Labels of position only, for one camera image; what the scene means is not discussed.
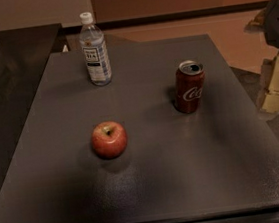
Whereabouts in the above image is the clear blue-label plastic bottle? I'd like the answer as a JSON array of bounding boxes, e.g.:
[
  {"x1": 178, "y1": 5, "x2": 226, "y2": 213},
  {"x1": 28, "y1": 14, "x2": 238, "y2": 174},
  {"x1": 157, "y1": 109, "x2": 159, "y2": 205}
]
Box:
[{"x1": 79, "y1": 12, "x2": 112, "y2": 86}]

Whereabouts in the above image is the red apple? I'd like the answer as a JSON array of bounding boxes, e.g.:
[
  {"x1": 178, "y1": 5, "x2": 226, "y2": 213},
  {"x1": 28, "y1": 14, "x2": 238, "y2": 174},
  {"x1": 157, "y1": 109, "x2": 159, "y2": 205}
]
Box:
[{"x1": 90, "y1": 121, "x2": 128, "y2": 160}]

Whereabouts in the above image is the red Coca-Cola can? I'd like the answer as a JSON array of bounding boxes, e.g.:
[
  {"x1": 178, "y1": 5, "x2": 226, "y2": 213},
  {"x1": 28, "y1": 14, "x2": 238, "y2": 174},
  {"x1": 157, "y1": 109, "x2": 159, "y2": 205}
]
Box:
[{"x1": 174, "y1": 60, "x2": 205, "y2": 114}]

